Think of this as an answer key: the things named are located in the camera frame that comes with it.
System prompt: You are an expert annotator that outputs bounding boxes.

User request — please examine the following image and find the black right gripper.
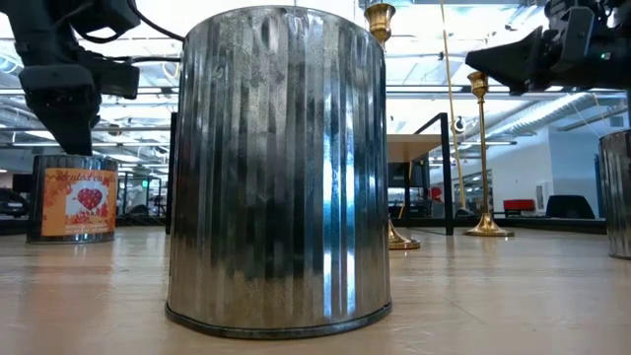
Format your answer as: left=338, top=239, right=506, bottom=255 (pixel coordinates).
left=465, top=0, right=631, bottom=95

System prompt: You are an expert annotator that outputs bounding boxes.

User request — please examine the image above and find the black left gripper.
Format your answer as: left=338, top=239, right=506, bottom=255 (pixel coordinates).
left=0, top=0, right=142, bottom=157

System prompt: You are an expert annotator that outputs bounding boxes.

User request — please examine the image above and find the short brass candlestick holder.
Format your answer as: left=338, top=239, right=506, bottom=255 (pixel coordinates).
left=462, top=71, right=516, bottom=239

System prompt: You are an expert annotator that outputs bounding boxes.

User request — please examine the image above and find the metal can orange heart label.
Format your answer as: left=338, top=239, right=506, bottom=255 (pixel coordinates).
left=27, top=154, right=119, bottom=245

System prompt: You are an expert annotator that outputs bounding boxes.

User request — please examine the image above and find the corrugated metal can orange label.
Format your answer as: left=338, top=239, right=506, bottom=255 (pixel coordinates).
left=598, top=129, right=631, bottom=261

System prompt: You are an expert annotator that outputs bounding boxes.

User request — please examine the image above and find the plain corrugated metal can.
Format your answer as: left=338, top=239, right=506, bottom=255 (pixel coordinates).
left=165, top=4, right=394, bottom=340

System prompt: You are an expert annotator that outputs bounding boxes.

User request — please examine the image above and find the dark low chair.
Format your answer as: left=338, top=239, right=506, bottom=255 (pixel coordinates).
left=0, top=186, right=30, bottom=218

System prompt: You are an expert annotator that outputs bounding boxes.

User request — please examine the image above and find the tall brass candlestick holder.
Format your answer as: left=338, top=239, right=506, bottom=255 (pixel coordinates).
left=363, top=2, right=422, bottom=251

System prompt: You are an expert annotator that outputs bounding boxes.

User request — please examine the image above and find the red chair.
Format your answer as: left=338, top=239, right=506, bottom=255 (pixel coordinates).
left=502, top=198, right=536, bottom=213

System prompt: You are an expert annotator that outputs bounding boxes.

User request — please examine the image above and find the black chair rounded back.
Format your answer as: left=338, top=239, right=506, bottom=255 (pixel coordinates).
left=545, top=194, right=596, bottom=220

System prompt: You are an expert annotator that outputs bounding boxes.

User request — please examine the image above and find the yellow hanging cord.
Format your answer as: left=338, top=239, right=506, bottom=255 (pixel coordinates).
left=440, top=0, right=468, bottom=211

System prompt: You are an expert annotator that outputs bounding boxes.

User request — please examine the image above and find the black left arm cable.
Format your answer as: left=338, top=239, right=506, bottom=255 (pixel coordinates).
left=125, top=0, right=186, bottom=64

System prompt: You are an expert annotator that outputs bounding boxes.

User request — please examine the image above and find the wooden shelf black metal frame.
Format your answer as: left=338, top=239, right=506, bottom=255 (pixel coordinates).
left=165, top=111, right=456, bottom=237

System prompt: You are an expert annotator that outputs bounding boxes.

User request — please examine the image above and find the black table edge rail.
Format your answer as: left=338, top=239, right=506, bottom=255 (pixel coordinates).
left=0, top=216, right=608, bottom=236

